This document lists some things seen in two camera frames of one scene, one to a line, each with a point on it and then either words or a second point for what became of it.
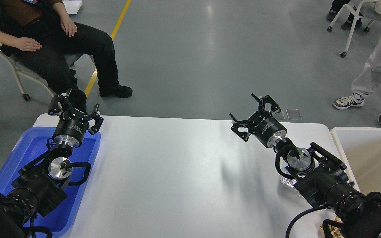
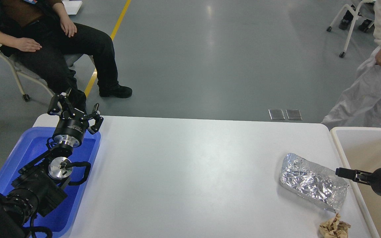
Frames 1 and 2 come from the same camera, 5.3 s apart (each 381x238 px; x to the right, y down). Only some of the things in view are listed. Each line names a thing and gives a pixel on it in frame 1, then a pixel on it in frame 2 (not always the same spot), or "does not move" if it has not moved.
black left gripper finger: (99, 120) does not move
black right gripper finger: (236, 124) -> (362, 176)
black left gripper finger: (53, 108) does not move
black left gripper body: (70, 129) does not move
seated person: (336, 6) -> (367, 10)
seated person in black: (38, 34) does not move
